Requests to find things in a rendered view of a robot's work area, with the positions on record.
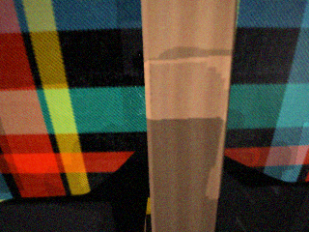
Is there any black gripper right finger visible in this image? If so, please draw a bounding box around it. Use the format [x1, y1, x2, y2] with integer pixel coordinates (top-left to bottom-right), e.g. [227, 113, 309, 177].
[216, 156, 309, 232]

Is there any dark brown wooden post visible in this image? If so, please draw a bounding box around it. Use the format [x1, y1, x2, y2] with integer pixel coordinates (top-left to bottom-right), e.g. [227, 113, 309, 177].
[144, 215, 152, 232]

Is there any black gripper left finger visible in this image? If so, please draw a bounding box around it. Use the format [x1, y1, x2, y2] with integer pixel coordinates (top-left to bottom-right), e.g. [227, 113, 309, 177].
[0, 142, 150, 232]

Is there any wooden side rail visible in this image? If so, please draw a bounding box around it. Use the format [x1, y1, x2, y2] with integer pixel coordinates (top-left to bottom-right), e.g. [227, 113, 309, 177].
[141, 0, 238, 232]

